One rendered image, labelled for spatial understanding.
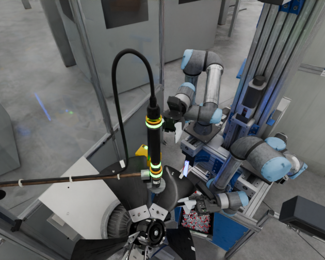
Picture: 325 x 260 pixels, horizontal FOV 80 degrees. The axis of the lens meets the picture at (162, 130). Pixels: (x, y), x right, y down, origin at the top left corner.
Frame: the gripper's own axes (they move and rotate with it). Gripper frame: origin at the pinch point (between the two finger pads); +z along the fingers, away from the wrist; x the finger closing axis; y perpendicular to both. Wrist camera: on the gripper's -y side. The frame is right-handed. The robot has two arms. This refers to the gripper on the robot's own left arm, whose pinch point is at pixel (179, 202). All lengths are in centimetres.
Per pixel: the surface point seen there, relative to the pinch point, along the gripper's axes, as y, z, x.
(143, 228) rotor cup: 12.0, 18.9, -8.8
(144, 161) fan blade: -14.0, 15.6, -21.9
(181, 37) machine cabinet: -387, -82, 109
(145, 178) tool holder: 1.3, 15.4, -36.8
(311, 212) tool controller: 14, -60, -8
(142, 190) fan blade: -2.5, 17.7, -15.5
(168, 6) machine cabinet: -377, -50, 44
